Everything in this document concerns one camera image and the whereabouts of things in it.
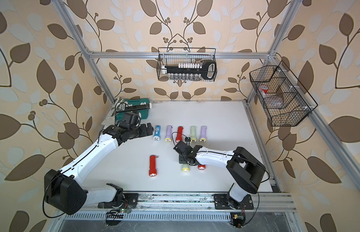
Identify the folded paper manual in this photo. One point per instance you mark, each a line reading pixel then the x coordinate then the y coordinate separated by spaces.
pixel 110 117

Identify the red item in basket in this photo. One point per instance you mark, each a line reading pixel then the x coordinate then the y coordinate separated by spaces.
pixel 264 88

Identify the socket set in basket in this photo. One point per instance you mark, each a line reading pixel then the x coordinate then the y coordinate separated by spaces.
pixel 203 71

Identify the black wire basket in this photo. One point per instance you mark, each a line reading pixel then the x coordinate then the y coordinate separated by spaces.
pixel 287 101
pixel 176 55

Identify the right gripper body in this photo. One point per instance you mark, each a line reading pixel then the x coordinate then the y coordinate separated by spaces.
pixel 183 159

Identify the black wire basket centre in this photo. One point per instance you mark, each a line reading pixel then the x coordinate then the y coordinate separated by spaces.
pixel 176 55

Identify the black wire basket right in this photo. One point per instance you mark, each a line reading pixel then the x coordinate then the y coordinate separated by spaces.
pixel 287 101

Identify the green flashlight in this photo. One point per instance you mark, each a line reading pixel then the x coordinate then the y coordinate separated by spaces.
pixel 185 168
pixel 193 137

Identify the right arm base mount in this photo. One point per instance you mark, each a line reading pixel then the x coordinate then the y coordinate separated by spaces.
pixel 232 201

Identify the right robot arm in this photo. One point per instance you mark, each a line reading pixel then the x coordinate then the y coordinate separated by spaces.
pixel 246 170

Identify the blue flashlight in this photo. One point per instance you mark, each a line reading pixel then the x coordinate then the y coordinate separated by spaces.
pixel 157 131

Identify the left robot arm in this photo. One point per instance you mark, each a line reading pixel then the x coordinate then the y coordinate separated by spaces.
pixel 63 189

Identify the green tool case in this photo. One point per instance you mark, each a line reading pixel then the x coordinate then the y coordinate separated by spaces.
pixel 142 113

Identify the red flashlight back row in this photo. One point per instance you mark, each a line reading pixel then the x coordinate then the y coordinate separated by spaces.
pixel 179 133

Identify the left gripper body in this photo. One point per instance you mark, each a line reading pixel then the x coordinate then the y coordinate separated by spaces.
pixel 140 131

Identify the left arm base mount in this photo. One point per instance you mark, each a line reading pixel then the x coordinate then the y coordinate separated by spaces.
pixel 121 200

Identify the purple flashlight back row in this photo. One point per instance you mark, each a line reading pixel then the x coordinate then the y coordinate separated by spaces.
pixel 168 136

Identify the socket set on case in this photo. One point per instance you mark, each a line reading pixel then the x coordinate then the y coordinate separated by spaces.
pixel 124 107

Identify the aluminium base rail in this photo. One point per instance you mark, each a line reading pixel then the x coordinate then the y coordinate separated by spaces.
pixel 187 206

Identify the green flashlight front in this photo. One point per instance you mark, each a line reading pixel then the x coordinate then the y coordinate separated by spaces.
pixel 185 168

